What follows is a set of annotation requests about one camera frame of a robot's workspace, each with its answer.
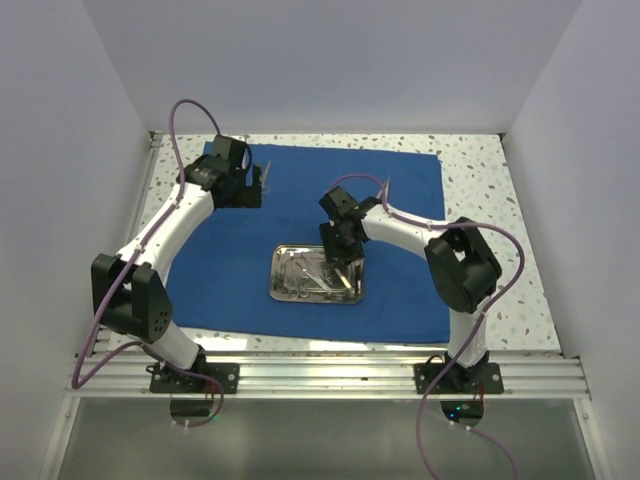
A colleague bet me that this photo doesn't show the blue surgical cloth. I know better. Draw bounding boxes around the blue surgical cloth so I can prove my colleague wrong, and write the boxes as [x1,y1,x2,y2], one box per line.
[167,145,449,343]

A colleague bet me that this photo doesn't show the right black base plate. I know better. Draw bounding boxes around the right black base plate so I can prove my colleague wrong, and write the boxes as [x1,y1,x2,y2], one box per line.
[413,353,505,395]

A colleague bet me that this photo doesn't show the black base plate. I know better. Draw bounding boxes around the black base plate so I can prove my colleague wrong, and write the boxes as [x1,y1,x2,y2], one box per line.
[145,359,240,395]
[413,353,505,395]

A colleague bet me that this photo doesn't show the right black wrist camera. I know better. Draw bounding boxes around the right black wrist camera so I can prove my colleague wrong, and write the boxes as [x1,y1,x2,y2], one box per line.
[319,186,360,222]

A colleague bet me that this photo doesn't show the aluminium mounting rail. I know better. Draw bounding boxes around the aluminium mounting rail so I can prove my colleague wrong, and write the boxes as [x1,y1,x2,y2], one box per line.
[64,350,590,400]

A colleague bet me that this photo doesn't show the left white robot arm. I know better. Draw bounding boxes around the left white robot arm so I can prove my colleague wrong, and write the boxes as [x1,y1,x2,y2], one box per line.
[91,154,262,393]

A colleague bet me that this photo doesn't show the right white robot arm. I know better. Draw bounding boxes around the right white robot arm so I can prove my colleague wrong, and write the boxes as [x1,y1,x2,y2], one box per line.
[319,190,502,393]

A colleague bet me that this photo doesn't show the steel pointed tweezers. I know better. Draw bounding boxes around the steel pointed tweezers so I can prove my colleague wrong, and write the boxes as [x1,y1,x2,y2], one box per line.
[380,177,391,202]
[261,160,272,187]

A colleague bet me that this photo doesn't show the steel blunt forceps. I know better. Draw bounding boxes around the steel blunt forceps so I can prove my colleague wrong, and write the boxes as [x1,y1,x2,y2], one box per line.
[334,267,361,296]

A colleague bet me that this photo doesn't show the steel instrument tray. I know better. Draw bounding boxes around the steel instrument tray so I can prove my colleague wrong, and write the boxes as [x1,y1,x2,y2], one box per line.
[269,244,365,305]

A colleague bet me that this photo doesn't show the steel surgical scissors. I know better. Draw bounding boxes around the steel surgical scissors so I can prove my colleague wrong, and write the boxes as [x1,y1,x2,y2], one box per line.
[276,256,311,301]

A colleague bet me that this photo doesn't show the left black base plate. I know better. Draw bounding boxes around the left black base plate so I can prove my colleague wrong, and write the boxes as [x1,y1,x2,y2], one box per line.
[145,359,240,395]

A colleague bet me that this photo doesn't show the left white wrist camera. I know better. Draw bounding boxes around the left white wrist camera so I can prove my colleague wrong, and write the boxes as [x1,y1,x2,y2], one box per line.
[209,135,252,171]

